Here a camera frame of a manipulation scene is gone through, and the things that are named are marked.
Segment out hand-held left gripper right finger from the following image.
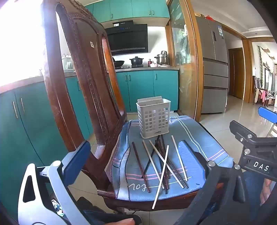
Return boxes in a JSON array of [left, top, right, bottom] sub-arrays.
[[177, 140, 256, 225]]

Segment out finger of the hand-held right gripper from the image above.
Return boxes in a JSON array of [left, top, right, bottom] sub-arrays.
[[258, 106, 277, 124], [229, 120, 277, 152]]

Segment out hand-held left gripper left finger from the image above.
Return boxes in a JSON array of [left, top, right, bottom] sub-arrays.
[[17, 140, 92, 225]]

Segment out white plastic utensil holder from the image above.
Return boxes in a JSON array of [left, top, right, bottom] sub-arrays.
[[136, 96, 171, 139]]

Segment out person's right hand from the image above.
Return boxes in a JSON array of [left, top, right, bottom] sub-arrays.
[[259, 179, 274, 204]]

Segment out person's left hand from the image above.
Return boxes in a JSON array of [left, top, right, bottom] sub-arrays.
[[106, 217, 136, 225]]

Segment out distant wooden chairs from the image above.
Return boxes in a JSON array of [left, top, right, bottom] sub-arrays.
[[252, 76, 277, 107]]

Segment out person's blue jeans leg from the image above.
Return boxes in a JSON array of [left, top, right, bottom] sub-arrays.
[[240, 170, 269, 225]]

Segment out green vine garland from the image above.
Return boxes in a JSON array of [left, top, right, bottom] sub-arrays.
[[257, 45, 265, 87]]

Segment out brown wooden door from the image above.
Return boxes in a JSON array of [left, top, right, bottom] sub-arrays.
[[228, 48, 245, 100]]

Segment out blue striped towel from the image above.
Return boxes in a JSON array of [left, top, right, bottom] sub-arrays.
[[105, 115, 234, 202]]

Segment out silver refrigerator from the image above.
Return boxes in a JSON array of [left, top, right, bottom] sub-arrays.
[[195, 16, 229, 114]]

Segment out carved wooden chair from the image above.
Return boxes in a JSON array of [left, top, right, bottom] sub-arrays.
[[42, 0, 226, 213]]

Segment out white dish rack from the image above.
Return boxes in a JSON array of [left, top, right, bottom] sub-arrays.
[[61, 53, 75, 70]]

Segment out wooden framed glass door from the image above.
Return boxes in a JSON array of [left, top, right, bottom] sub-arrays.
[[166, 0, 204, 122]]

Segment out black wok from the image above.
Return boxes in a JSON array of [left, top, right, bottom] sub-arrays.
[[113, 57, 126, 67]]

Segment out kitchen countertop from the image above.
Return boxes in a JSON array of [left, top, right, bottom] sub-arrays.
[[0, 66, 180, 94]]

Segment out stainless steel pot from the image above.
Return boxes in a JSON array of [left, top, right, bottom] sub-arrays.
[[154, 51, 169, 65]]

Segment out black casserole pot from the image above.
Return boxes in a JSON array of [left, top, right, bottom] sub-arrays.
[[129, 56, 143, 66]]

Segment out black range hood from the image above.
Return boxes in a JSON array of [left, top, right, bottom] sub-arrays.
[[104, 20, 149, 56]]

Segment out teal wall cabinets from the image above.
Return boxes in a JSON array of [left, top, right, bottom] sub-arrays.
[[84, 0, 170, 23]]

